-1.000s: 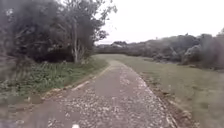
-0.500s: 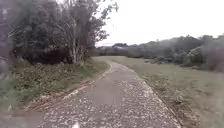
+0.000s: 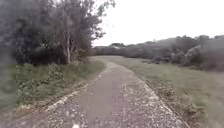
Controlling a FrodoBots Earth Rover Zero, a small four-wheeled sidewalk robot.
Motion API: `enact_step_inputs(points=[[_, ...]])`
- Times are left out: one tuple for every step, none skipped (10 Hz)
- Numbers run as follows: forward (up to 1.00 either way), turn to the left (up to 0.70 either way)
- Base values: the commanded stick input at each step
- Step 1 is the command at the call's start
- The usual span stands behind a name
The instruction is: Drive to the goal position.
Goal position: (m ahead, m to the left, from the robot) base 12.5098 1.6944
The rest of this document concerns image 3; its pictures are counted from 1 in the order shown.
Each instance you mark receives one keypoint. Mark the grey gravel-strewn paved path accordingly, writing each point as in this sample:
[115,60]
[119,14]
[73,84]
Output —
[113,100]

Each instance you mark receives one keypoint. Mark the row of trees and bushes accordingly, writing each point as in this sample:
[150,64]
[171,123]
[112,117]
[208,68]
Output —
[180,50]

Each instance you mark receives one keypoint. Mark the grass and weed verge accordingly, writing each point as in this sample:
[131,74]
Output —
[43,81]

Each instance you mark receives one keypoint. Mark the robot's own part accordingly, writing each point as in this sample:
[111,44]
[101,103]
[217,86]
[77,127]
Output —
[75,126]

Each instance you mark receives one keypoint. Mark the grass field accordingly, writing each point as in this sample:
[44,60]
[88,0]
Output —
[186,83]

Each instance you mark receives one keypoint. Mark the wood of tall trees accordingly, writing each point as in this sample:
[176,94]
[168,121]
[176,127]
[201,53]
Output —
[43,30]

